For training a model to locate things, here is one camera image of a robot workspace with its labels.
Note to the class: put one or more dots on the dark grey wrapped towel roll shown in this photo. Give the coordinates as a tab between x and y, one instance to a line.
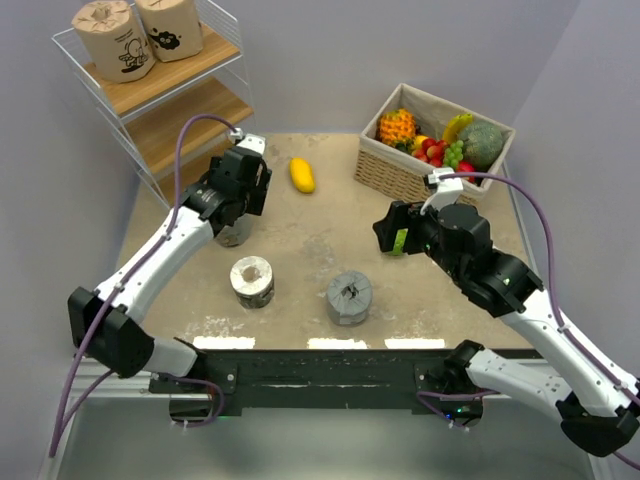
349	298

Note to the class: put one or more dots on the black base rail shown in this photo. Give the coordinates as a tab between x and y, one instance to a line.
391	379

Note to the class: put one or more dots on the yellow mango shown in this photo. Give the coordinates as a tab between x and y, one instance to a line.
301	174

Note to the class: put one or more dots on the white and grey towel roll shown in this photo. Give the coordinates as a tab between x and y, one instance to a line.
253	282

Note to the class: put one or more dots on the brown paper towel roll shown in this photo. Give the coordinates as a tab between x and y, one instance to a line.
117	44

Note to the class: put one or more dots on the brown roll with black print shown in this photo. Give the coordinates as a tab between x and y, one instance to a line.
173	28

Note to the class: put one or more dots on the red apples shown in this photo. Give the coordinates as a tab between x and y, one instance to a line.
430	151

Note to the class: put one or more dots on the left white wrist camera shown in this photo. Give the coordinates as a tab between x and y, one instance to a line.
254	143

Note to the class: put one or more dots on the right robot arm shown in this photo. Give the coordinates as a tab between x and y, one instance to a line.
597	411

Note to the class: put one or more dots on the green melon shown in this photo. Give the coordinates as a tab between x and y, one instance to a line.
482	143

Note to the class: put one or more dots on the green grapes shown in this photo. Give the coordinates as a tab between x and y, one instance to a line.
453	155

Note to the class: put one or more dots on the grey paper towel roll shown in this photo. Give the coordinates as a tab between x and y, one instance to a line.
235	235

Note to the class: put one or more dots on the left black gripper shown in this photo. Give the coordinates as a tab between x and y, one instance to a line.
257	193

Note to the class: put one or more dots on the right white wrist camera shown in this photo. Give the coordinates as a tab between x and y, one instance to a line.
444	190

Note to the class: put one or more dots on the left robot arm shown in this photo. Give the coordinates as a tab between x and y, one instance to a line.
106	323

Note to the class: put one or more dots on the yellow banana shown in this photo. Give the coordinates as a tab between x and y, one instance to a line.
455	125

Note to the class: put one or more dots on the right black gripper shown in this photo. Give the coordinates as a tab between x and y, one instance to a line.
402	215

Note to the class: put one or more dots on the pineapple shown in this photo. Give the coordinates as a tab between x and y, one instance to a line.
396	127

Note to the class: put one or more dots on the woven fruit basket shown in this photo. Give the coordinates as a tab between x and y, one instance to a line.
390	171

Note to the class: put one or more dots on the white wire wooden shelf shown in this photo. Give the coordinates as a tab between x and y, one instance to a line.
146	116

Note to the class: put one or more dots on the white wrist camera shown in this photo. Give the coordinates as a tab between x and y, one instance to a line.
254	143
444	190

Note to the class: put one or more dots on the aluminium frame rail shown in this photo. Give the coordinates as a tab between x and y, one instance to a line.
112	387

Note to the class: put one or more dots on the green bumpy citrus fruit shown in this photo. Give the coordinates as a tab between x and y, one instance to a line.
399	241

